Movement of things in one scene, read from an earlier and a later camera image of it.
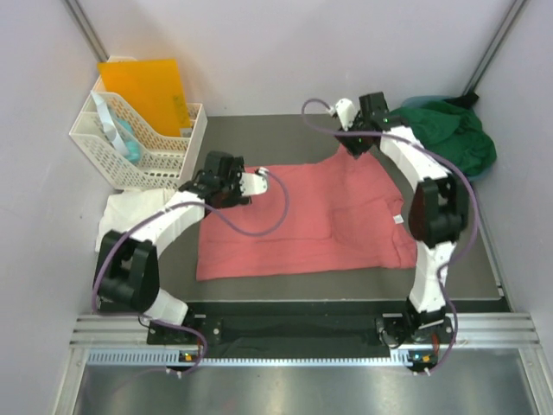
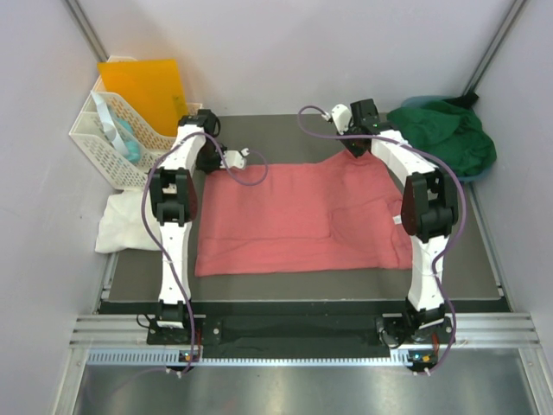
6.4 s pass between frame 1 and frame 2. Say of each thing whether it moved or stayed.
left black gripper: moved
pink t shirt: stayed
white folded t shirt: stayed
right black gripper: stayed
